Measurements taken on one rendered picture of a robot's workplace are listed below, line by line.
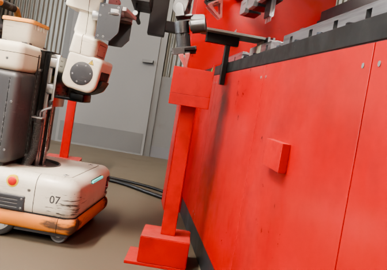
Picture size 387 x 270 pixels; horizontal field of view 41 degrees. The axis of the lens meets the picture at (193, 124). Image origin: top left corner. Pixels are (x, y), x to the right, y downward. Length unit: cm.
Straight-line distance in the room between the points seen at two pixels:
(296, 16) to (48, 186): 185
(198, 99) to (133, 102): 374
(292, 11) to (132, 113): 292
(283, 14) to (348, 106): 235
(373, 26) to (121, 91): 499
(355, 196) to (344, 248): 9
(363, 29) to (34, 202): 163
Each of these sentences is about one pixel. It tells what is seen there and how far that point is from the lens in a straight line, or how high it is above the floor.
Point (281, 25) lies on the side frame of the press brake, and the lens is 327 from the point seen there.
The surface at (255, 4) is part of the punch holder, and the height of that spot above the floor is 118.
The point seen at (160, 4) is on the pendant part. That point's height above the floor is 131.
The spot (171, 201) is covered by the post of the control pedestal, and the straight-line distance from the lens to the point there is 217.
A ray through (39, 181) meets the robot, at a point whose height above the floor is 25.
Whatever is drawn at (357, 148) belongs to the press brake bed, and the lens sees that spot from 90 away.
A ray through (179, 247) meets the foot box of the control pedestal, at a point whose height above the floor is 10.
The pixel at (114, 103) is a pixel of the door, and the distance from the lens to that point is 582.
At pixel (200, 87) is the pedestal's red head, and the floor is 74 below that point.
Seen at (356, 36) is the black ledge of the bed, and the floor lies 85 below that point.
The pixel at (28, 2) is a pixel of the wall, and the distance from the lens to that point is 625.
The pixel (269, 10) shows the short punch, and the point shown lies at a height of 113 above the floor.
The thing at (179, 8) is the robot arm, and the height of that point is 104.
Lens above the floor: 68
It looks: 3 degrees down
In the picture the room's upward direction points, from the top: 9 degrees clockwise
